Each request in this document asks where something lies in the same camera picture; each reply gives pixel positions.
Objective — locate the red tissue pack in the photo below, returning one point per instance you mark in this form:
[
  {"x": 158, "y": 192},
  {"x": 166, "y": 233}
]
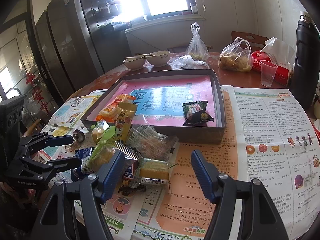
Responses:
[{"x": 282, "y": 72}]

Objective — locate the shallow cardboard box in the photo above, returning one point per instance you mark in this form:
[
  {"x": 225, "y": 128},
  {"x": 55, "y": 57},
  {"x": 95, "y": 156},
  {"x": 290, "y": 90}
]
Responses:
[{"x": 160, "y": 92}]

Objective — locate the plastic bag of fried food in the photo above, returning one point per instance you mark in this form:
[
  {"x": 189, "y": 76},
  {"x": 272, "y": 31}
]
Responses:
[{"x": 235, "y": 60}]

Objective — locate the crumpled clear plastic bag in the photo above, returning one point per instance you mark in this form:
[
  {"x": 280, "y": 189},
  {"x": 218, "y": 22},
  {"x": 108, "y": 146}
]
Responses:
[{"x": 187, "y": 62}]

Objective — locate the black water bottle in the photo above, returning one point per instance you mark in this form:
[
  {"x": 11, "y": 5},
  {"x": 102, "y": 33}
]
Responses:
[{"x": 306, "y": 62}]

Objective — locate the glass door with red decoration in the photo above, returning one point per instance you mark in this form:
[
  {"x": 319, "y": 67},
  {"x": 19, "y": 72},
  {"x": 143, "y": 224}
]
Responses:
[{"x": 15, "y": 62}]

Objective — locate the clear plastic cup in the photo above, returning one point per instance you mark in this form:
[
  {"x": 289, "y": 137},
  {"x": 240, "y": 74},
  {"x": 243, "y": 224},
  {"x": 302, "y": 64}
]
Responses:
[{"x": 268, "y": 75}]

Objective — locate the large cream bowl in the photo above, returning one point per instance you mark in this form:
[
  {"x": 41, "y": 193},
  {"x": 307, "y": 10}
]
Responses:
[{"x": 158, "y": 59}]

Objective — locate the small colourful newspaper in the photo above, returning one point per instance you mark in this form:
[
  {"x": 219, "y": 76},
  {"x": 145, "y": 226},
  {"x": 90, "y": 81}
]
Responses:
[{"x": 72, "y": 110}]

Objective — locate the orange jelly cup packet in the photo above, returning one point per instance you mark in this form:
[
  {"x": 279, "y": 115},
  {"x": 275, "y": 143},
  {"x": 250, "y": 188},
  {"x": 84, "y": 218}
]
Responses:
[{"x": 110, "y": 111}]

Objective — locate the grey refrigerator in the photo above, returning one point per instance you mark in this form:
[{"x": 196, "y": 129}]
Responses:
[{"x": 70, "y": 42}]

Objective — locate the tall clear plastic bag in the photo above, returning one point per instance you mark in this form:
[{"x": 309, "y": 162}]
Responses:
[{"x": 197, "y": 45}]

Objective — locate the black and green snack packet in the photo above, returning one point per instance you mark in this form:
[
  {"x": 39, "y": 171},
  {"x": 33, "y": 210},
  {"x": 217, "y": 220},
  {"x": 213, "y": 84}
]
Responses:
[{"x": 197, "y": 112}]

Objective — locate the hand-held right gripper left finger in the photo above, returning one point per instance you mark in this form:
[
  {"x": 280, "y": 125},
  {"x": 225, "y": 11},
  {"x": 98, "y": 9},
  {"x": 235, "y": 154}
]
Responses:
[{"x": 113, "y": 175}]

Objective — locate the brown chocolate bar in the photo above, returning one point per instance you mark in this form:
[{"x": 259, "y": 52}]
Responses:
[{"x": 130, "y": 173}]

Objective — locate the clear cracker packet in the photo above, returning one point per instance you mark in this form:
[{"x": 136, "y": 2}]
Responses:
[{"x": 152, "y": 145}]

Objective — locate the long yellow snack packet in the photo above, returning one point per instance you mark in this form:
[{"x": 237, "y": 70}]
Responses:
[{"x": 125, "y": 120}]

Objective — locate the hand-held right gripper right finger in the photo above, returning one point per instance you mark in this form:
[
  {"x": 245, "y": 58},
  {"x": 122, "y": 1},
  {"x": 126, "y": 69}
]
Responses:
[{"x": 200, "y": 172}]

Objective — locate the brown wooden chair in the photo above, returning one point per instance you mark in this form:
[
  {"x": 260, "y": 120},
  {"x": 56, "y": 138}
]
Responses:
[{"x": 255, "y": 40}]

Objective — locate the yellow sponge cake packet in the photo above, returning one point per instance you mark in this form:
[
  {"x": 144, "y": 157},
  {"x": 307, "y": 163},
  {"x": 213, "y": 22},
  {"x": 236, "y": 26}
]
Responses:
[{"x": 152, "y": 171}]

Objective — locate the round brown candy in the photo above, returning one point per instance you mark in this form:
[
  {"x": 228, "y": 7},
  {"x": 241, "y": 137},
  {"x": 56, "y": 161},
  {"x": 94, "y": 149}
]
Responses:
[{"x": 79, "y": 135}]

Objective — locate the large orange and white newspaper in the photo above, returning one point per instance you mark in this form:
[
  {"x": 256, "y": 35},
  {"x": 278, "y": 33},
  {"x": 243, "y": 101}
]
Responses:
[{"x": 262, "y": 135}]

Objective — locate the small cream bowl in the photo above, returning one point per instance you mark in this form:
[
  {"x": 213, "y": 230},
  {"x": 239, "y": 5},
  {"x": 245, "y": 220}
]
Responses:
[{"x": 135, "y": 64}]

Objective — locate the green cake packet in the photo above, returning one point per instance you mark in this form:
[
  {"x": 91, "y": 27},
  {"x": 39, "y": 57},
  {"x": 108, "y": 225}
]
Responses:
[{"x": 105, "y": 152}]

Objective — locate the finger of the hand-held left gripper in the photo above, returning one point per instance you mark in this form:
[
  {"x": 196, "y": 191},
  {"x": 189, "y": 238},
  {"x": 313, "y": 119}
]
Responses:
[
  {"x": 67, "y": 162},
  {"x": 61, "y": 140}
]

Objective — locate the wooden chopstick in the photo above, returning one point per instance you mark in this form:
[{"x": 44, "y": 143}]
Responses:
[
  {"x": 145, "y": 54},
  {"x": 135, "y": 58}
]

